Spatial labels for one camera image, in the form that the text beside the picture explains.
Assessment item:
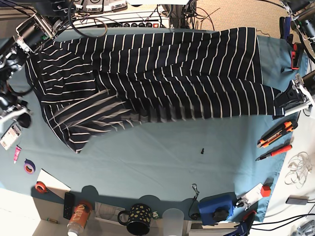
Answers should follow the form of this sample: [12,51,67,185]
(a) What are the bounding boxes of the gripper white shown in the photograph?
[0,105,32,134]
[274,73,315,117]

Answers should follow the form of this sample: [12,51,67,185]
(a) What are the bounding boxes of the navy white striped t-shirt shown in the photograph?
[25,27,284,153]

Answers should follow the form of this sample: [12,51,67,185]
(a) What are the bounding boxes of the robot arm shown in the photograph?
[0,0,86,128]
[273,0,315,119]

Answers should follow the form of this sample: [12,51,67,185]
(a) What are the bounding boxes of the black white marker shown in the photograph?
[272,108,301,120]

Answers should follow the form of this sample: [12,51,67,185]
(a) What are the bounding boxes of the clear plastic blister pack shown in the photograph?
[0,123,22,150]

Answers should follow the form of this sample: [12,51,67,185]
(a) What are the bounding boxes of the orange black utility knife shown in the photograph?
[257,120,298,148]

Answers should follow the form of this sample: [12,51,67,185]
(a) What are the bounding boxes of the pink glue tube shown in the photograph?
[13,145,22,164]

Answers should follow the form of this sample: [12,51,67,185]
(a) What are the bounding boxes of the purple tape roll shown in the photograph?
[24,159,36,175]

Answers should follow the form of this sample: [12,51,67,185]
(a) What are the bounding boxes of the red black clamp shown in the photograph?
[291,43,304,70]

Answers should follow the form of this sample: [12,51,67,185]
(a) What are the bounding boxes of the orange tape roll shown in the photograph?
[35,181,48,194]

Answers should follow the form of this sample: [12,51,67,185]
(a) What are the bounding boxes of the white paper sheet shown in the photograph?
[37,169,71,191]

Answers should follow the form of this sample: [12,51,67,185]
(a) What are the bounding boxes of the black remote control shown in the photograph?
[63,192,75,220]

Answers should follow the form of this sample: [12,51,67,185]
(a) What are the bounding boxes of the teal table cloth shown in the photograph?
[0,27,310,223]

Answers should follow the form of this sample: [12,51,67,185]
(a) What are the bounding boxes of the small red cube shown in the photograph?
[260,185,271,198]

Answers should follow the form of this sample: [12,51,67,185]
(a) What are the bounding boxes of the grey flat device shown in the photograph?
[285,196,309,206]

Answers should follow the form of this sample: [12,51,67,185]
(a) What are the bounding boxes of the white card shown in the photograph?
[241,183,263,205]

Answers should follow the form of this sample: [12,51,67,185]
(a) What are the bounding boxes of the orange drink can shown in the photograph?
[67,201,93,236]

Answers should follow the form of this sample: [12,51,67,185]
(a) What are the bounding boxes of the blue box with knob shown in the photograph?
[198,194,234,226]

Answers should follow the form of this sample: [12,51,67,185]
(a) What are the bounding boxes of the power strip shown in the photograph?
[93,20,163,29]

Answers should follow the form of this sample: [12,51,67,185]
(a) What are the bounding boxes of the black mug gold leaves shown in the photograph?
[117,204,152,236]

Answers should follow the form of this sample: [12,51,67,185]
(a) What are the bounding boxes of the translucent plastic cup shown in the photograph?
[162,208,184,236]

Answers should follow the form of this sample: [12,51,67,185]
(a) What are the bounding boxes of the orange handled screwdriver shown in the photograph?
[256,145,292,161]

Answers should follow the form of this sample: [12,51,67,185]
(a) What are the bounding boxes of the white cable bundle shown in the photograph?
[284,151,315,189]

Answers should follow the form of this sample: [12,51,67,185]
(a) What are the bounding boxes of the black lanyard with clip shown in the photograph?
[188,183,200,220]

